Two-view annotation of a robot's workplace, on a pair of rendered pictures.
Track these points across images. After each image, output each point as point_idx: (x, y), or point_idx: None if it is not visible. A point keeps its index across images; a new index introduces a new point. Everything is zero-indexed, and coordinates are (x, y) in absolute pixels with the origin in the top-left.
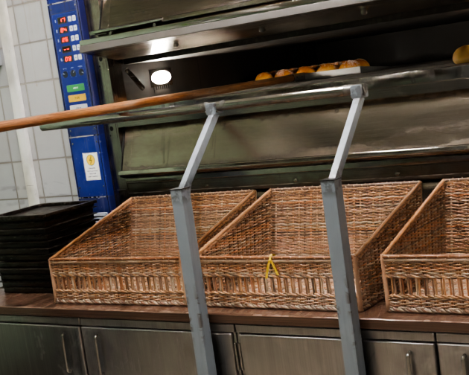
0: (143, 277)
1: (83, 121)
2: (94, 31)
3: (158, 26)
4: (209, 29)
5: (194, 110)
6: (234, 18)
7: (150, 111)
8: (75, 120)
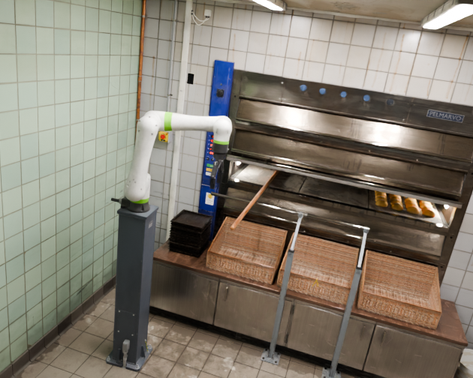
0: (254, 269)
1: (235, 199)
2: (233, 151)
3: (270, 163)
4: (295, 173)
5: (292, 213)
6: (308, 173)
7: (271, 206)
8: (231, 197)
